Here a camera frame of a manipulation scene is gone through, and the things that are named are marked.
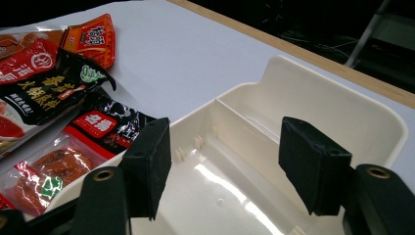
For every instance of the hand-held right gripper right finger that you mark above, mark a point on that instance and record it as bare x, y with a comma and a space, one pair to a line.
310, 163

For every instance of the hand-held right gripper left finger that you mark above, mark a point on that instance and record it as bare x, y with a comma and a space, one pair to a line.
147, 169

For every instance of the black packet with gold print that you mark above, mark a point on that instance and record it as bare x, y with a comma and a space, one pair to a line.
49, 94

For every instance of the orange hotpot seasoning packet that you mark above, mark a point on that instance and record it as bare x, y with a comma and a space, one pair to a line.
94, 42

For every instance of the grey metal stand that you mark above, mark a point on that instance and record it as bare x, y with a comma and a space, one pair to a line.
365, 36

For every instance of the cream plastic storage box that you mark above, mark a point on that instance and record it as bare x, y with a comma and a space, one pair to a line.
326, 107

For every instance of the black red packet clear window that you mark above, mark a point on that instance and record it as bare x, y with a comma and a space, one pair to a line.
65, 163

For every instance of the red packet with round logo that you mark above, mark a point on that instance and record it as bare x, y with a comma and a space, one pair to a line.
26, 63

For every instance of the brown orange seasoning packet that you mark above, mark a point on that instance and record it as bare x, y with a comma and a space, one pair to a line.
13, 41

